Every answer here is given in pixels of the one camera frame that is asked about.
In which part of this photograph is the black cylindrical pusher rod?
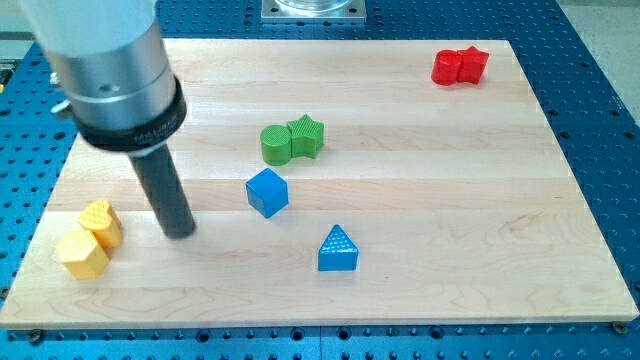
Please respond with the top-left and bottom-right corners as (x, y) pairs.
(129, 144), (196, 239)

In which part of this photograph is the blue triangle block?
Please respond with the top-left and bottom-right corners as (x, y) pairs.
(318, 224), (359, 271)

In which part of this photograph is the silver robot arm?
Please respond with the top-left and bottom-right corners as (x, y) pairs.
(19, 0), (195, 239)

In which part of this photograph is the blue cube block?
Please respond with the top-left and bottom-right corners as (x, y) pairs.
(245, 168), (289, 219)

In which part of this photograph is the yellow heart block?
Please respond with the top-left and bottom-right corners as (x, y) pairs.
(78, 199), (123, 248)

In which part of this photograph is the yellow hexagon block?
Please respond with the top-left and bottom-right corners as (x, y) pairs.
(55, 230), (110, 280)

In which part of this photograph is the green cylinder block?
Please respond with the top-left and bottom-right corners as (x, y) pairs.
(260, 125), (292, 166)

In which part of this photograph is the green star block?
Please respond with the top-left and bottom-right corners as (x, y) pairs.
(287, 114), (324, 159)

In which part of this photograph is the wooden board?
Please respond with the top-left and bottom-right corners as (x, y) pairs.
(1, 39), (638, 329)

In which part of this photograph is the red cylinder block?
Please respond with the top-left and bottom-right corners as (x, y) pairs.
(431, 49), (462, 86)

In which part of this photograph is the red star block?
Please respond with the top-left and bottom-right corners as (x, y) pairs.
(457, 46), (490, 85)

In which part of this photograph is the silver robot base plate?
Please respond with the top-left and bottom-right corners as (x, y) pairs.
(261, 0), (367, 23)

